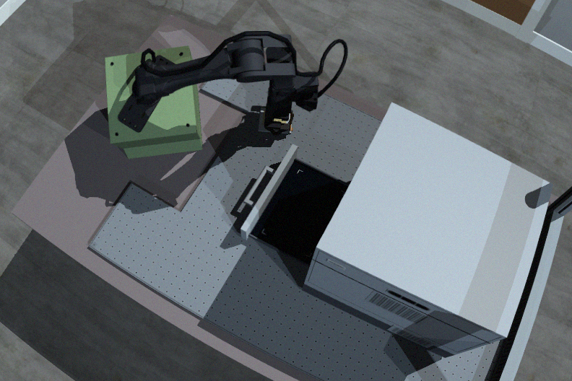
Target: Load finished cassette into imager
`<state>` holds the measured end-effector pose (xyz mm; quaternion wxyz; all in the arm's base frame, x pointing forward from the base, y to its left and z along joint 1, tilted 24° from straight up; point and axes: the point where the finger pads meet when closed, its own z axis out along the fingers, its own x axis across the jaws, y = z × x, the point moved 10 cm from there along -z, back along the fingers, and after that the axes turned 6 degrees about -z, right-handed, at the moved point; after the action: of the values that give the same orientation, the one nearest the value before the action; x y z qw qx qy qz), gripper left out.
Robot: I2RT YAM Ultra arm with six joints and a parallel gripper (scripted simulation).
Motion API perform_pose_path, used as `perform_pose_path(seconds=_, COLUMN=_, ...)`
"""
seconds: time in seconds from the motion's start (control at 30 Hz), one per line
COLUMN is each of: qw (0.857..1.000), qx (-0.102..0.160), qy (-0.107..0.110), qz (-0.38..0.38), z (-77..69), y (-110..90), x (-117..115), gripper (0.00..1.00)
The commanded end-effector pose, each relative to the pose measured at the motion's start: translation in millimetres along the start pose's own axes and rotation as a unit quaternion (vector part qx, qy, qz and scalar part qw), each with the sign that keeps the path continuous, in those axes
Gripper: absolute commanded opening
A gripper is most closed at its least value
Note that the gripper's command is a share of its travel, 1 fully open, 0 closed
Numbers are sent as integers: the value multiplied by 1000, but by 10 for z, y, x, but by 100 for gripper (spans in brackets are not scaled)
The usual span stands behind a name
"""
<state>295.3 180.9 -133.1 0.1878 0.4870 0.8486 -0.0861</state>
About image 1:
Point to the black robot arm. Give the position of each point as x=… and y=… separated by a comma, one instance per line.
x=242, y=60

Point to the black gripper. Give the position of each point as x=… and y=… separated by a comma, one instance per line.
x=272, y=113

